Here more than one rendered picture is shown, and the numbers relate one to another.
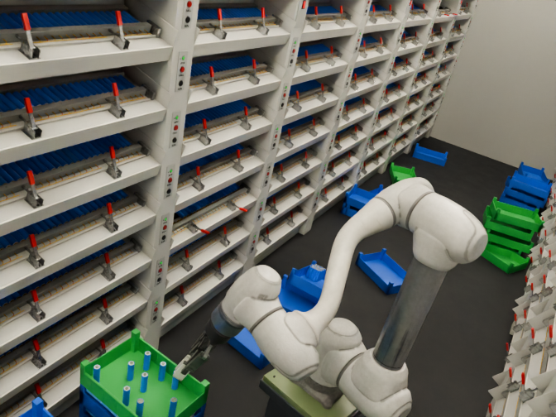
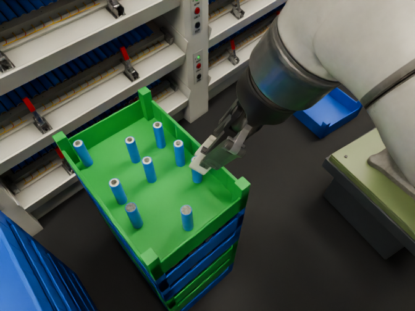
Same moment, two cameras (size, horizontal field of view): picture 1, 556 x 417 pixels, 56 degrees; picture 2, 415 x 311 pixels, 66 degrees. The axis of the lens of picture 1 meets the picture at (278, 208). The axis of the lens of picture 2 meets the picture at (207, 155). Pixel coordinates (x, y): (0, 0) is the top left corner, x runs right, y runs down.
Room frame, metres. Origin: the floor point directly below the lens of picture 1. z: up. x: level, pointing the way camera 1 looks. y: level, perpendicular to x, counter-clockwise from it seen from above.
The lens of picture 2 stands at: (0.77, 0.05, 0.92)
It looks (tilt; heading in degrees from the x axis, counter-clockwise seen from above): 55 degrees down; 21
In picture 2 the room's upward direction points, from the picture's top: straight up
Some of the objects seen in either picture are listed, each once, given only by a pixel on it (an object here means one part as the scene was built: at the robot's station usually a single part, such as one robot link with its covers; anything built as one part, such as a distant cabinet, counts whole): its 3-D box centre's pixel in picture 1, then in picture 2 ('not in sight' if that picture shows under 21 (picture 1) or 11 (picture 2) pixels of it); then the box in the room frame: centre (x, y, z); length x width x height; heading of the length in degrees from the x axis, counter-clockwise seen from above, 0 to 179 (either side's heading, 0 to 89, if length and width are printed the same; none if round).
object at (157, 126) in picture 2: (146, 360); (159, 134); (1.10, 0.28, 0.44); 0.02 x 0.02 x 0.06
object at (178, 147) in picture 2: (162, 371); (179, 153); (1.08, 0.22, 0.44); 0.02 x 0.02 x 0.06
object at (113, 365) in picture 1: (144, 382); (149, 171); (1.02, 0.26, 0.44); 0.30 x 0.20 x 0.08; 61
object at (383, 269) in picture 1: (385, 270); not in sight; (2.52, -0.68, 0.04); 0.30 x 0.20 x 0.08; 35
